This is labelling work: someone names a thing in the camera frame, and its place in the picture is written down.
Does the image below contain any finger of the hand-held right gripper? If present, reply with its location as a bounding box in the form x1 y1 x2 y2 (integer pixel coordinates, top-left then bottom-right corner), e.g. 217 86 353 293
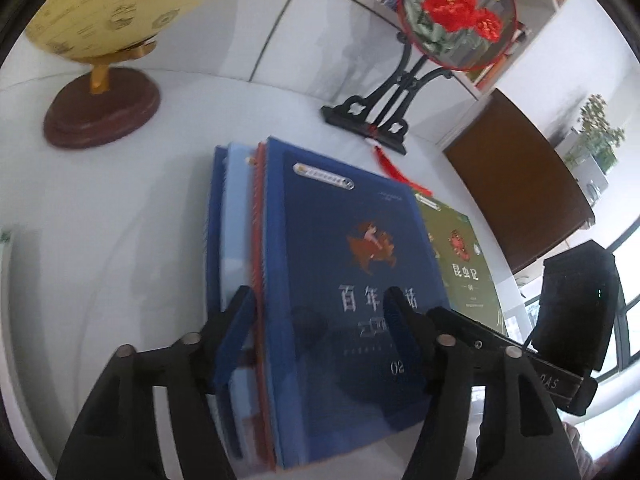
427 306 533 361

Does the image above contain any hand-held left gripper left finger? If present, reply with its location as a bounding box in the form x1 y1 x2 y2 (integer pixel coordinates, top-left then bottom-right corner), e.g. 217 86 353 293
55 285 258 480

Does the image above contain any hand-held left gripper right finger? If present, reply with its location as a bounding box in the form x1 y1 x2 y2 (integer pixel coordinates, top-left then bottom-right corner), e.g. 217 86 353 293
382 287 583 480

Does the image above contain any green insect book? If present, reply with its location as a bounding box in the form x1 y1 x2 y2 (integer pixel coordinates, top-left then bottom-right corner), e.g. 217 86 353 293
412 191 508 338

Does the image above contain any red book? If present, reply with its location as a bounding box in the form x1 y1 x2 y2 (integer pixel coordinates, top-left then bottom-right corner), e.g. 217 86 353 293
250 142 278 471

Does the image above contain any light blue book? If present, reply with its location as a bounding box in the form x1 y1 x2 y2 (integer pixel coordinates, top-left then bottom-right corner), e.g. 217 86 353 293
222 142 261 461

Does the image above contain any dark blue book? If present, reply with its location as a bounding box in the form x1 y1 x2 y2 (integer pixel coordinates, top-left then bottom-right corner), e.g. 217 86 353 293
260 135 451 471
202 145 231 456

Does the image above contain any person's right hand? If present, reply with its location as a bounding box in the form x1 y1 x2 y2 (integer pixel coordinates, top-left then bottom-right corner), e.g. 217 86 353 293
560 422 618 480

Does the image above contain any brown wooden cabinet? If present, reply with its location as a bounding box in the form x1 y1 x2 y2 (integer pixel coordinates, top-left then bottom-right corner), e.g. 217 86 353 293
442 89 597 275

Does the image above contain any red tassel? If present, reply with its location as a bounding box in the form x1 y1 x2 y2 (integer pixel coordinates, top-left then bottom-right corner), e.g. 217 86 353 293
367 127 433 198

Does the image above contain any potted green plant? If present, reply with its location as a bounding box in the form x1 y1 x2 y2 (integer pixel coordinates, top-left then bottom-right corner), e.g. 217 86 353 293
562 94 627 206

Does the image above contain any black fan stand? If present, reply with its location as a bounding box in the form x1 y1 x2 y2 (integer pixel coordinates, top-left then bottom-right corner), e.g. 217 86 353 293
320 30 456 157

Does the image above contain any white bookshelf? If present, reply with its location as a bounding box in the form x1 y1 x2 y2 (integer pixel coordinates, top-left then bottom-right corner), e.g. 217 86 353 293
150 0 581 111

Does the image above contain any round embroidered fan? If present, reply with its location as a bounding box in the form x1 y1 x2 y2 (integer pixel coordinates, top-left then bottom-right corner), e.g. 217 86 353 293
396 0 518 72

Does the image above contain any yellow globe with wooden base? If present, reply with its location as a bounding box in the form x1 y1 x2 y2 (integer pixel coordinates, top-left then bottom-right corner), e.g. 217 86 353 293
25 0 228 150

